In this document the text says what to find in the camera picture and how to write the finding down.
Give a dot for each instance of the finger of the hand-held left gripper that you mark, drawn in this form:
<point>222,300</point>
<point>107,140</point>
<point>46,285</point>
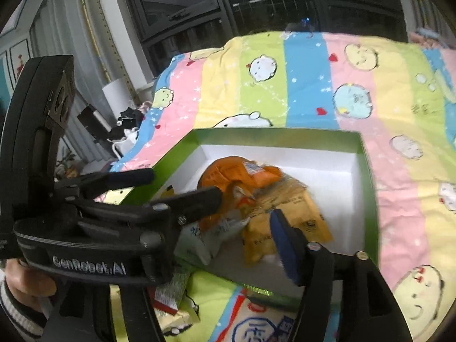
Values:
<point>131,178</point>
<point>197,203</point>

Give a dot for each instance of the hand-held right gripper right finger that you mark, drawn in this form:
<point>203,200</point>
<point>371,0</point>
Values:
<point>285,246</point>

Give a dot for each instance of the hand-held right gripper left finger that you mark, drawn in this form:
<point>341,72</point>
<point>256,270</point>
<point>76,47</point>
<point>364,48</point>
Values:
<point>137,311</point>

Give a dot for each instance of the tan snack packet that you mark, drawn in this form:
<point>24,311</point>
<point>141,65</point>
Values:
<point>263,235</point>

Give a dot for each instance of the small yellow snack packet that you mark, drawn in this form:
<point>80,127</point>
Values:
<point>169,191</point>

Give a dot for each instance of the white grey snack packet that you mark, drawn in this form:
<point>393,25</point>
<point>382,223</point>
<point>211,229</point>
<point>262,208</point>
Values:
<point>206,242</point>

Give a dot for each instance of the orange snack packet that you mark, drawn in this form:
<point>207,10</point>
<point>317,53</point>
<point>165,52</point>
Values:
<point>228,176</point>

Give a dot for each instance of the green cardboard box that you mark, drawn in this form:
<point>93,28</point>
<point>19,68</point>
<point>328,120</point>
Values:
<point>365,199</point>

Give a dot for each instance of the person's left hand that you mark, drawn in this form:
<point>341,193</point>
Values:
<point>30,286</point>

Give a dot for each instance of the red snack packet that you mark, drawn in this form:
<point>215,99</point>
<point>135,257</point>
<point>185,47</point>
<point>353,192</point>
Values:
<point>171,288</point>

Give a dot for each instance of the pile of dark clothes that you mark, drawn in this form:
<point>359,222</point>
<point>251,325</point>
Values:
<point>128,123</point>

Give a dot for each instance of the white packet with blue label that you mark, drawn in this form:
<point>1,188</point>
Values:
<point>256,324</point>

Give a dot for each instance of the grey curtain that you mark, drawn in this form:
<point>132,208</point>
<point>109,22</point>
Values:
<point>82,42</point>

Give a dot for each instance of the striped cartoon printed blanket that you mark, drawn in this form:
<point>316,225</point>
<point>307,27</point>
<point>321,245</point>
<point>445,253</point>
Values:
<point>402,185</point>

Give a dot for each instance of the dark window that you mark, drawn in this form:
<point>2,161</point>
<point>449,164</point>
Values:
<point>270,0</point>

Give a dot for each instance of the pile of pink clothes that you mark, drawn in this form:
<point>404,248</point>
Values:
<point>433,39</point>

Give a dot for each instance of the framed wall picture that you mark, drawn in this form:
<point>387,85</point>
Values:
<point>17,64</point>

